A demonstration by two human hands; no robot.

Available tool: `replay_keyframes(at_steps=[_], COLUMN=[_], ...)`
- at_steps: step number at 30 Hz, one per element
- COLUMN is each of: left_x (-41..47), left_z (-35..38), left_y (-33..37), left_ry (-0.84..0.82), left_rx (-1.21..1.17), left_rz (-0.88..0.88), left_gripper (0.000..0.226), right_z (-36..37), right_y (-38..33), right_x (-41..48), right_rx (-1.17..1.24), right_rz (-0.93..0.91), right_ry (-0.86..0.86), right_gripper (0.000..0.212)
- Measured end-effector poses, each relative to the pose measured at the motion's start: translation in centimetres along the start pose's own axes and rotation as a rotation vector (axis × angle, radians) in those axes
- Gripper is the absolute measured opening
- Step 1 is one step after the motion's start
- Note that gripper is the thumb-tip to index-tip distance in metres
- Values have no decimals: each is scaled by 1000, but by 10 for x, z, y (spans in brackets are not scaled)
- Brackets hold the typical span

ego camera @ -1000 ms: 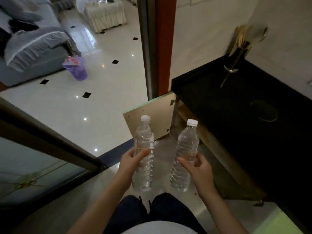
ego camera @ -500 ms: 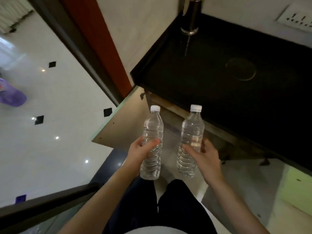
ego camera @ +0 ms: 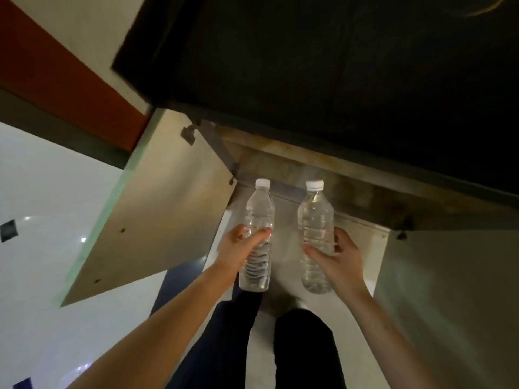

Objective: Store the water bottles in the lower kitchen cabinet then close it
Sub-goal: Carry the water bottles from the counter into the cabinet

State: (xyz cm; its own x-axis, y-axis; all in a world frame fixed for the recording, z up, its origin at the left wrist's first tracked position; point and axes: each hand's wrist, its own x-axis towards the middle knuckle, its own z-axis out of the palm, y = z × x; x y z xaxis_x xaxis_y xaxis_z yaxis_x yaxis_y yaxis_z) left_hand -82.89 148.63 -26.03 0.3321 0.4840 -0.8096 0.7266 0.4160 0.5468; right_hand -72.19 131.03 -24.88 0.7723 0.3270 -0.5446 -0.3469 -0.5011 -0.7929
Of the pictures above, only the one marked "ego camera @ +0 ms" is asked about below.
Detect person's right hand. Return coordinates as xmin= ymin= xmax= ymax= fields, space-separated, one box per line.
xmin=302 ymin=227 xmax=370 ymax=299

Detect person's left hand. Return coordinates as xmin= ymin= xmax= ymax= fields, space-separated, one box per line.
xmin=215 ymin=224 xmax=273 ymax=281

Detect clear plastic water bottle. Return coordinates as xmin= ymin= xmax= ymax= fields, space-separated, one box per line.
xmin=297 ymin=180 xmax=336 ymax=296
xmin=238 ymin=178 xmax=276 ymax=293

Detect green edged cabinet door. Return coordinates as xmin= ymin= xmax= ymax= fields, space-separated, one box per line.
xmin=59 ymin=108 xmax=239 ymax=308
xmin=372 ymin=229 xmax=519 ymax=389

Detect person's right forearm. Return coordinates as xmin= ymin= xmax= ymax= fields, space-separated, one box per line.
xmin=344 ymin=289 xmax=438 ymax=389

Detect person's left forearm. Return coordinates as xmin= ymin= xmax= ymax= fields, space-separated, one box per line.
xmin=69 ymin=263 xmax=236 ymax=389

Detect person's right shoe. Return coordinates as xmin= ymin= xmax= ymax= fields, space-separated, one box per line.
xmin=263 ymin=293 xmax=310 ymax=320

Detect person's black trousers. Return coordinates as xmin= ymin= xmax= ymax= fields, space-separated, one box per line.
xmin=165 ymin=279 xmax=348 ymax=389

